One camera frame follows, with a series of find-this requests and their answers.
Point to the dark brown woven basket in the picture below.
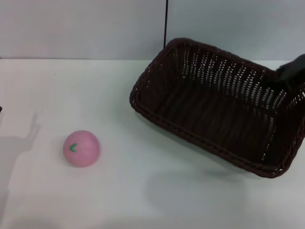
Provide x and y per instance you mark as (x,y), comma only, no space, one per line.
(209,114)

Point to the black vertical wall strip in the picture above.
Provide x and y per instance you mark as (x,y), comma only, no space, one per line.
(165,23)

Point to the pink toy peach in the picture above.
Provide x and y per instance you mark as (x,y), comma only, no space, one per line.
(83,150)

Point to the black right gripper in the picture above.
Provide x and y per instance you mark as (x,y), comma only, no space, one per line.
(300,65)

